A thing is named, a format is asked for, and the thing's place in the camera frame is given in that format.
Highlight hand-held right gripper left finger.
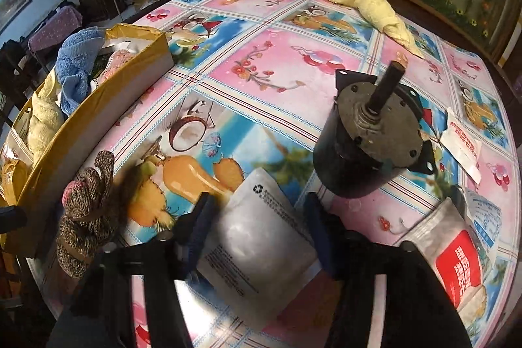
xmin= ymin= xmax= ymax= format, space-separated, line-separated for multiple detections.
xmin=47 ymin=191 xmax=218 ymax=348

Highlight pink towel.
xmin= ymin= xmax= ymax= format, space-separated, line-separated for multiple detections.
xmin=98 ymin=48 xmax=140 ymax=84

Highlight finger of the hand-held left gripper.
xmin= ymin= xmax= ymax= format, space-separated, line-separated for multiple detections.
xmin=0 ymin=204 xmax=28 ymax=251

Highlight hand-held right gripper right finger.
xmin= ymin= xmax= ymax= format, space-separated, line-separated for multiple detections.
xmin=304 ymin=193 xmax=483 ymax=348

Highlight table with pink cloth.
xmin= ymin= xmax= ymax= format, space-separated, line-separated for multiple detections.
xmin=28 ymin=6 xmax=83 ymax=53

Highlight small white red-lettered packet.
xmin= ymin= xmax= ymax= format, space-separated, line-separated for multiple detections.
xmin=439 ymin=107 xmax=483 ymax=186

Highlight blue towel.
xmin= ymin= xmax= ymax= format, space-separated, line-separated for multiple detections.
xmin=55 ymin=28 xmax=107 ymax=116

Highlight gold cardboard box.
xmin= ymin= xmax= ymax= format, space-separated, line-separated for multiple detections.
xmin=0 ymin=24 xmax=176 ymax=260

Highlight plain white plastic packet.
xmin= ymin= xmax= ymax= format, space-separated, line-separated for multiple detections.
xmin=195 ymin=166 xmax=324 ymax=332

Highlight large red and white packet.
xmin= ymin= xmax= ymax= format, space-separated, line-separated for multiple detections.
xmin=397 ymin=196 xmax=496 ymax=326

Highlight printed pink and blue tablecloth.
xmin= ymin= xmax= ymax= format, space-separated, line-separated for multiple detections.
xmin=24 ymin=0 xmax=522 ymax=348

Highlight blue and white packet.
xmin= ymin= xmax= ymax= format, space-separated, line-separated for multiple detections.
xmin=463 ymin=187 xmax=503 ymax=255

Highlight framed wall painting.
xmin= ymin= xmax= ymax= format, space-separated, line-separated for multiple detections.
xmin=0 ymin=0 xmax=32 ymax=36

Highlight black electric motor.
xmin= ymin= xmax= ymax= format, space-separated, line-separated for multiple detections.
xmin=313 ymin=60 xmax=436 ymax=199

